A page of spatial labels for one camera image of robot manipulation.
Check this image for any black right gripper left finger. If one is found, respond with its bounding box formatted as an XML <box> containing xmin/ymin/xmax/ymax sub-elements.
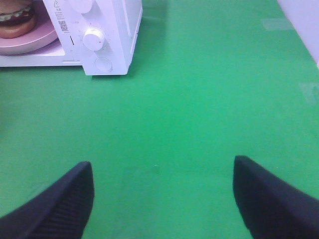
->
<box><xmin>0</xmin><ymin>161</ymin><xmax>95</xmax><ymax>239</ymax></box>

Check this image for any round white door button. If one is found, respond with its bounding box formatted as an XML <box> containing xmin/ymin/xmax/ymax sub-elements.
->
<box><xmin>95</xmin><ymin>57</ymin><xmax>113</xmax><ymax>72</ymax></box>

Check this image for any white microwave oven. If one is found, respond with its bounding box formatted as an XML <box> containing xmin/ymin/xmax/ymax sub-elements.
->
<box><xmin>0</xmin><ymin>0</ymin><xmax>143</xmax><ymax>76</ymax></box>

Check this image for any clear tape patch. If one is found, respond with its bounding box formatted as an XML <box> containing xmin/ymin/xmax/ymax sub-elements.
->
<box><xmin>261</xmin><ymin>18</ymin><xmax>294</xmax><ymax>31</ymax></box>

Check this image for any lower white microwave knob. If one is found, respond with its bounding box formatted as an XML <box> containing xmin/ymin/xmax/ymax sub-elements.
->
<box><xmin>82</xmin><ymin>28</ymin><xmax>105</xmax><ymax>51</ymax></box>

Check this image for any upper white microwave knob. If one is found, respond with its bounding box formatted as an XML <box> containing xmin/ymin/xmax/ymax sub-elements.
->
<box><xmin>68</xmin><ymin>0</ymin><xmax>94</xmax><ymax>14</ymax></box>

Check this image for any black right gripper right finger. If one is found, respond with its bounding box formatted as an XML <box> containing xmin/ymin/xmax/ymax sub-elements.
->
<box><xmin>233</xmin><ymin>155</ymin><xmax>319</xmax><ymax>239</ymax></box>

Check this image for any burger with lettuce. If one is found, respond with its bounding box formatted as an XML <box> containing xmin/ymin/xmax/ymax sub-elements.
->
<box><xmin>0</xmin><ymin>0</ymin><xmax>36</xmax><ymax>39</ymax></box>

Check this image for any white microwave knob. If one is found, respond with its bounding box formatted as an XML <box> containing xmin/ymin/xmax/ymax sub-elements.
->
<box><xmin>82</xmin><ymin>28</ymin><xmax>105</xmax><ymax>51</ymax></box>
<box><xmin>68</xmin><ymin>0</ymin><xmax>94</xmax><ymax>14</ymax></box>

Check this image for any pink round plate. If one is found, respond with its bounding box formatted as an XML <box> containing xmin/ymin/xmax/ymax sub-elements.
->
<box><xmin>0</xmin><ymin>0</ymin><xmax>59</xmax><ymax>55</ymax></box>

